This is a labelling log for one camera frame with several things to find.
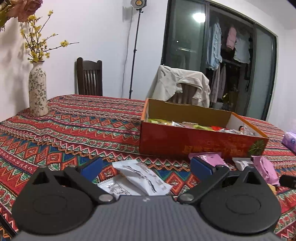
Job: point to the hanging pink top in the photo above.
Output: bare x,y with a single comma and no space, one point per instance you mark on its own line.
231,38

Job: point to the brown wooden chair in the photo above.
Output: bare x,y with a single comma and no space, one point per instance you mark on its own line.
185,95

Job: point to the black light stand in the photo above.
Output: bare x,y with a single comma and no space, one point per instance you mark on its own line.
134,46

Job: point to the silver striped snack packet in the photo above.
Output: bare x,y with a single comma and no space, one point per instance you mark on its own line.
231,131

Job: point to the hanging pale pink trousers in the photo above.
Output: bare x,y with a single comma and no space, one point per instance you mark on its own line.
218,85

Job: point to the yellow flower branches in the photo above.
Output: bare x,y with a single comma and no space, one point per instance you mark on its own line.
37,44

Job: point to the glass sliding door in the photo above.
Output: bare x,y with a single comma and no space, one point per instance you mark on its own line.
185,46

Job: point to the dark wooden chair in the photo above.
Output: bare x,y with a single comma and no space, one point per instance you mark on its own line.
89,78

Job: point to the purple tissue pack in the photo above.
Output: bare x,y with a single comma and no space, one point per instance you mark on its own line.
290,141

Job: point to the pink snack packet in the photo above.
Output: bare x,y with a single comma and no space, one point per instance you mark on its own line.
212,160
266,170

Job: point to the green white snack packet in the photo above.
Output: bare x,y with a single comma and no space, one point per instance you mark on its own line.
159,121

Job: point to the orange cardboard box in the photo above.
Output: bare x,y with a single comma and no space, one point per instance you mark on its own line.
196,146

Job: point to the floral ceramic vase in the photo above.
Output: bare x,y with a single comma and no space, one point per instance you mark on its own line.
38,92

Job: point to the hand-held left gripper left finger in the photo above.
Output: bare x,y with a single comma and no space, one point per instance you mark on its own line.
91,169

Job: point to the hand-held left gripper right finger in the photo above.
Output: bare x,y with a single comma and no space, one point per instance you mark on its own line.
202,168

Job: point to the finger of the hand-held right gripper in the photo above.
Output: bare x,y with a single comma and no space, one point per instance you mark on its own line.
289,182

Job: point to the beige jacket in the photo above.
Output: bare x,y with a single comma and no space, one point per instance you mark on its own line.
171,81

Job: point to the small red snack packet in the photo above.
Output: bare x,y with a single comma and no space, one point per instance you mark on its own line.
217,128

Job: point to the hanging white top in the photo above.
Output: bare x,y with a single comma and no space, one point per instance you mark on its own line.
242,51

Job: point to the hanging blue shirt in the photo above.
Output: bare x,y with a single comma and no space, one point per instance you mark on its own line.
214,46

